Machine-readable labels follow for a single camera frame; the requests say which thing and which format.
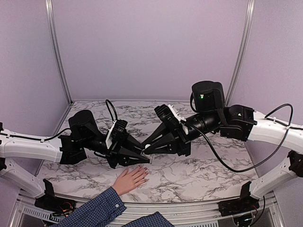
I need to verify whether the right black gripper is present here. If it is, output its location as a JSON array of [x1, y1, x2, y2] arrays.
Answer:
[[142, 111, 222, 158]]

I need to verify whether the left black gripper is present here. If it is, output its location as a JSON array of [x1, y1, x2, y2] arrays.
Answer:
[[81, 128, 150, 169]]

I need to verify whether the clear nail polish bottle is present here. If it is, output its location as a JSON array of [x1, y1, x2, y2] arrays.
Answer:
[[141, 150, 154, 164]]

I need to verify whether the blue checkered sleeve forearm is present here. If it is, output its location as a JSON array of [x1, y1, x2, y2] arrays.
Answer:
[[53, 187, 126, 227]]

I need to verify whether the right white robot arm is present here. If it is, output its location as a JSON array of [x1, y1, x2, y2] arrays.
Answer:
[[143, 81, 303, 212]]

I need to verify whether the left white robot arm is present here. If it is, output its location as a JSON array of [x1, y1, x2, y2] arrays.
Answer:
[[0, 110, 150, 210]]

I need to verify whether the person's bare hand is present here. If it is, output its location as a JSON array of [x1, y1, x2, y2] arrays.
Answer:
[[112, 166, 149, 196]]

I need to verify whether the blue checkered shirt body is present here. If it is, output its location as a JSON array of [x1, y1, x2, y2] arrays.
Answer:
[[124, 212, 174, 227]]

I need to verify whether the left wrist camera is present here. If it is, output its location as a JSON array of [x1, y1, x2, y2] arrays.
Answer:
[[105, 120, 128, 150]]

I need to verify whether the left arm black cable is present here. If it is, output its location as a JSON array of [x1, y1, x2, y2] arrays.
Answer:
[[105, 99, 119, 122]]

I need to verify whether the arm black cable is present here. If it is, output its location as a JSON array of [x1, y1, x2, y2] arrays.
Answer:
[[187, 103, 303, 173], [105, 99, 119, 122]]

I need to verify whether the front aluminium rail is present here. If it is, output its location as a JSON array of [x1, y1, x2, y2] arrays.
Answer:
[[7, 191, 285, 227]]

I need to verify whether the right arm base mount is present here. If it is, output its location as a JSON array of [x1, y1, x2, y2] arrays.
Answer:
[[218, 181, 259, 217]]

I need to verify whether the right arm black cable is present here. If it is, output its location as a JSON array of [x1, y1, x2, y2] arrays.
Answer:
[[187, 103, 303, 173]]

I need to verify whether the right aluminium frame post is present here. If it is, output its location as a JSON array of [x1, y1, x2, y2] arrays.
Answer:
[[225, 0, 255, 105]]

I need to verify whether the aluminium frame post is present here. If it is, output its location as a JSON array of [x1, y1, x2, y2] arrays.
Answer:
[[45, 0, 73, 105], [225, 0, 255, 105]]

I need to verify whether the left aluminium frame post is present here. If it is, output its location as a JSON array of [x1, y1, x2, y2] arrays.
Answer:
[[45, 0, 73, 105]]

